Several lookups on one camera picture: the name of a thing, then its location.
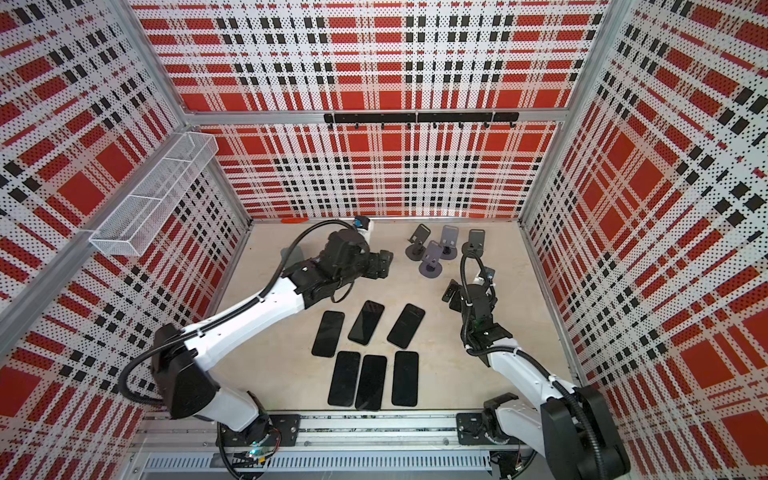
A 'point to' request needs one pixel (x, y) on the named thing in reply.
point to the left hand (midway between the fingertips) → (379, 257)
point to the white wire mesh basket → (140, 225)
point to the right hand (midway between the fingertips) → (466, 287)
